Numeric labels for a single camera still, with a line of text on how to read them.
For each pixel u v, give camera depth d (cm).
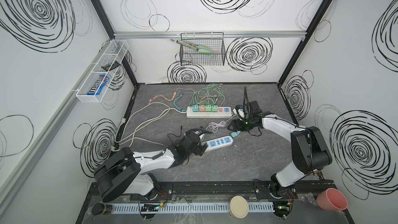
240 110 85
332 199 64
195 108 98
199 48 92
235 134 88
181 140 66
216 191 75
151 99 109
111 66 75
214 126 95
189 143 64
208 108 98
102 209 63
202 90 116
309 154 45
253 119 69
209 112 99
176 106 106
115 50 92
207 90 116
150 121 97
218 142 87
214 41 94
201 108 97
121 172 42
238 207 66
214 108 99
